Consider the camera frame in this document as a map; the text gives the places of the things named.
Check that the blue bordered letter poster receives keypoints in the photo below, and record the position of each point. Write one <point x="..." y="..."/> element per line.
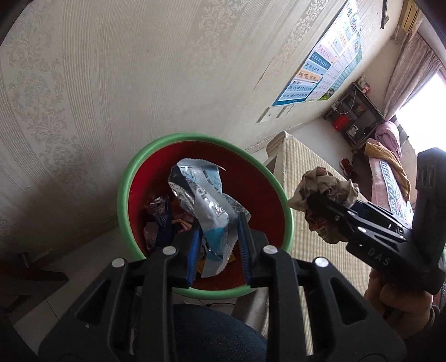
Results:
<point x="306" y="80"/>

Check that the red bin with green rim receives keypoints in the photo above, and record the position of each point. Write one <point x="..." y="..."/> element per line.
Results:
<point x="264" y="202"/>

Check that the teal chart poster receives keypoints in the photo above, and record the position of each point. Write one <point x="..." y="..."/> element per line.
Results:
<point x="329" y="93"/>

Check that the pale chart poster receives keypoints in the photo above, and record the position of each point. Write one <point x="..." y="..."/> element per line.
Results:
<point x="335" y="75"/>

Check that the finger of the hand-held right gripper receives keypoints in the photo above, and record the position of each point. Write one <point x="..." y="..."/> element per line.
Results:
<point x="383" y="217"/>
<point x="334" y="214"/>

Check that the paper ball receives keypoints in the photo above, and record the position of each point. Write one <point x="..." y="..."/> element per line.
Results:
<point x="327" y="184"/>

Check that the person's right hand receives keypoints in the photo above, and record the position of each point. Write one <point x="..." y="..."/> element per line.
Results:
<point x="404" y="309"/>

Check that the beige striped mattress table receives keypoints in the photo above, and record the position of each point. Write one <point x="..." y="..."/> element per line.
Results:
<point x="313" y="156"/>

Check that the small white wall socket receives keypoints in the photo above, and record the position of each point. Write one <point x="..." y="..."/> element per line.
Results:
<point x="264" y="115"/>

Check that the pale patterned curtain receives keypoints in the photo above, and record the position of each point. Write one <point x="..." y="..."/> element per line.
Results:
<point x="411" y="76"/>

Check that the dark storage shelf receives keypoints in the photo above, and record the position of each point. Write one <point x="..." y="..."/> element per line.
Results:
<point x="359" y="118"/>

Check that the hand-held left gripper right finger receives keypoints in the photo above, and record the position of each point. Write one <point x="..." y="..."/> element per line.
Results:
<point x="244" y="254"/>

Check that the small pink snack wrapper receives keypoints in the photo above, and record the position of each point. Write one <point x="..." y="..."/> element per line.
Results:
<point x="183" y="222"/>

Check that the red slipper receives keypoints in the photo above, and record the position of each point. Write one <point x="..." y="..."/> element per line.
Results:
<point x="345" y="166"/>

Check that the dark wall rail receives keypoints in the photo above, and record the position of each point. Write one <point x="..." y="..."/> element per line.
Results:
<point x="383" y="9"/>

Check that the yellow blanket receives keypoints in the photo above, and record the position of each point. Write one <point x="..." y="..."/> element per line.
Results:
<point x="390" y="163"/>

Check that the air conditioner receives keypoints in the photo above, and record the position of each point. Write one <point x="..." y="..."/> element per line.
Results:
<point x="409" y="15"/>

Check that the dark wooden furniture base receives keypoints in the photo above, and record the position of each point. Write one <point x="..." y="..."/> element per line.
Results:
<point x="31" y="268"/>

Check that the pink rolled duvet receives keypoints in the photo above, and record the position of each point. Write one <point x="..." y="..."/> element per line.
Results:
<point x="388" y="137"/>

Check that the blue cookie wrapper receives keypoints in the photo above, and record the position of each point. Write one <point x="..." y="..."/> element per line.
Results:
<point x="163" y="222"/>

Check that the red box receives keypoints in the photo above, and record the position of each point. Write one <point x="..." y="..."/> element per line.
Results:
<point x="339" y="123"/>

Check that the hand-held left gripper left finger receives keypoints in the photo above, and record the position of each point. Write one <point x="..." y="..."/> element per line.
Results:
<point x="193" y="254"/>

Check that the light blue silver wrapper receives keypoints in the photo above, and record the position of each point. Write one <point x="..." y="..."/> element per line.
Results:
<point x="209" y="209"/>

